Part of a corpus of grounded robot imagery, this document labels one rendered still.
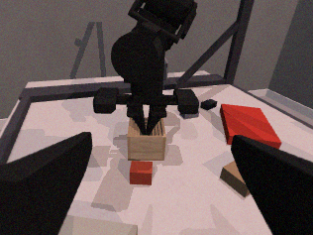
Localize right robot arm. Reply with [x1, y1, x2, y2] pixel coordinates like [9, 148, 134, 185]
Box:
[111, 0, 198, 83]

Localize red flat rectangular board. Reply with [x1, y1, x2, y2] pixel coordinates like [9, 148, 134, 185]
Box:
[220, 104, 281, 149]

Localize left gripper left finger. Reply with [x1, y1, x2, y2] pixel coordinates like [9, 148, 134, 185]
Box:
[0, 132, 92, 235]

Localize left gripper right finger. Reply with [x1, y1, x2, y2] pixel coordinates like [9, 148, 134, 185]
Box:
[231, 135, 313, 235]

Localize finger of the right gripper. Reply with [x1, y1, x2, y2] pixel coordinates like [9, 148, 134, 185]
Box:
[127, 105, 146, 136]
[146, 105, 167, 136]

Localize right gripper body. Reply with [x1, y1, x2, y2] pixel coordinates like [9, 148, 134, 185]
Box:
[93, 64, 199, 114]

